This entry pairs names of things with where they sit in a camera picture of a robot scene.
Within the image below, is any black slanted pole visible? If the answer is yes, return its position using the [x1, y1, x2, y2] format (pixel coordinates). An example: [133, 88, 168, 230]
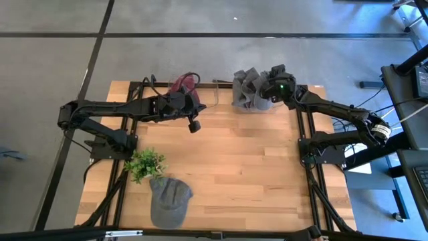
[394, 43, 428, 76]

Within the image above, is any black keyboard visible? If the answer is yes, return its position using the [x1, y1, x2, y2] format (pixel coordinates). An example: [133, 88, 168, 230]
[413, 166, 428, 198]

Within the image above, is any small green potted plant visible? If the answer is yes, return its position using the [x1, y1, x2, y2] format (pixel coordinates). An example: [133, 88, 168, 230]
[124, 149, 167, 185]

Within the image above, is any black desk with keyboard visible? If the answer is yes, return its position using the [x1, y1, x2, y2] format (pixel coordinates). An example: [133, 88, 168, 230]
[397, 149, 428, 232]

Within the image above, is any maroon baseball cap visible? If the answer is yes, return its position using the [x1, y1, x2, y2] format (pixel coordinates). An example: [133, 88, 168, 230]
[168, 74, 201, 104]

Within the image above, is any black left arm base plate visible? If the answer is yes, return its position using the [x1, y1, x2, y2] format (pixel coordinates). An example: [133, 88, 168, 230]
[90, 133, 138, 161]

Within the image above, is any grey stand base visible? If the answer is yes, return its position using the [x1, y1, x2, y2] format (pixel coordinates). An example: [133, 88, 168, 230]
[393, 0, 428, 51]

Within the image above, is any black power adapter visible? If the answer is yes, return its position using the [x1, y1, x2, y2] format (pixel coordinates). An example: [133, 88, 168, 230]
[414, 66, 428, 100]

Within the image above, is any black overhead rig beam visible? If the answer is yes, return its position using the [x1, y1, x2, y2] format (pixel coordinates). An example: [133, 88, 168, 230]
[0, 226, 428, 241]

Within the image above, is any black aluminium table frame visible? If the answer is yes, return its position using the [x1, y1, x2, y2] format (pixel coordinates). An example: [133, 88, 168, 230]
[75, 74, 358, 235]

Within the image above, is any black desk leg bar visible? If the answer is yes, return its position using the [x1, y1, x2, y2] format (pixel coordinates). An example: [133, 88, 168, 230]
[344, 132, 412, 171]

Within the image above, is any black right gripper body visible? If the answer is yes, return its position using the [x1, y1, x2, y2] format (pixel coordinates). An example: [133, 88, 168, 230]
[259, 72, 298, 103]

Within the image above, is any clear plastic bin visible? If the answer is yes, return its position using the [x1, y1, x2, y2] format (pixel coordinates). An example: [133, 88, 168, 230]
[166, 80, 220, 112]
[231, 80, 286, 112]

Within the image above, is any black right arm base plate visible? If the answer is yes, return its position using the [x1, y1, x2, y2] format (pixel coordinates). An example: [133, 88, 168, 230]
[298, 130, 347, 165]

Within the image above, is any white cable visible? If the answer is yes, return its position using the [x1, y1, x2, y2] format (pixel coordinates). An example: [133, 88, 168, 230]
[389, 103, 428, 130]

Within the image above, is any black floor foot bar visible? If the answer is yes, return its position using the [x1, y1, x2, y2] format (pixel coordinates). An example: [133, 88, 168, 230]
[359, 80, 384, 90]

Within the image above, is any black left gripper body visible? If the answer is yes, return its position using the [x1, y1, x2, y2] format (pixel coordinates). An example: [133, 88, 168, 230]
[155, 88, 202, 121]

